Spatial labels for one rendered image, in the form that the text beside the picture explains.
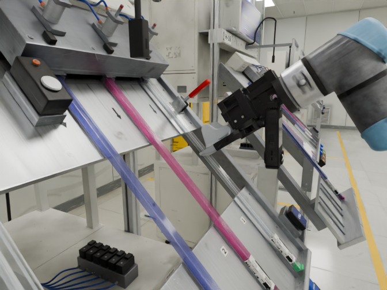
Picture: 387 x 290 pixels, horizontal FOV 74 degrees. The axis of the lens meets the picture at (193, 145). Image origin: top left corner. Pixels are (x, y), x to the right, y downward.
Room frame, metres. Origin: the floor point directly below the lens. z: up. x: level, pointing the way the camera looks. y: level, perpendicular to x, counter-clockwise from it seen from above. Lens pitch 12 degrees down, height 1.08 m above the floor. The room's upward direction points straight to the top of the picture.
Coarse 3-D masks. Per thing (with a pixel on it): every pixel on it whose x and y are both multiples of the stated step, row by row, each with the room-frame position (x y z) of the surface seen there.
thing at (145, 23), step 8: (128, 24) 0.34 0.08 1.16; (136, 24) 0.34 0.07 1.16; (144, 24) 0.34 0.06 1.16; (136, 32) 0.34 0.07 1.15; (144, 32) 0.33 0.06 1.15; (136, 40) 0.34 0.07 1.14; (144, 40) 0.33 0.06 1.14; (136, 48) 0.34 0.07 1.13; (144, 48) 0.33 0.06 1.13; (136, 56) 0.34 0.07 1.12; (144, 56) 0.33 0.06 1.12
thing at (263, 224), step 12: (156, 96) 0.58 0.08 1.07; (168, 108) 0.57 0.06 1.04; (180, 120) 0.56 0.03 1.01; (192, 132) 0.56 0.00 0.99; (204, 156) 0.53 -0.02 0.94; (216, 168) 0.52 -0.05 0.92; (228, 180) 0.51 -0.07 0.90; (240, 192) 0.50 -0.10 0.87; (252, 216) 0.48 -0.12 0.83; (264, 228) 0.47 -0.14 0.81; (300, 264) 0.45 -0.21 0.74
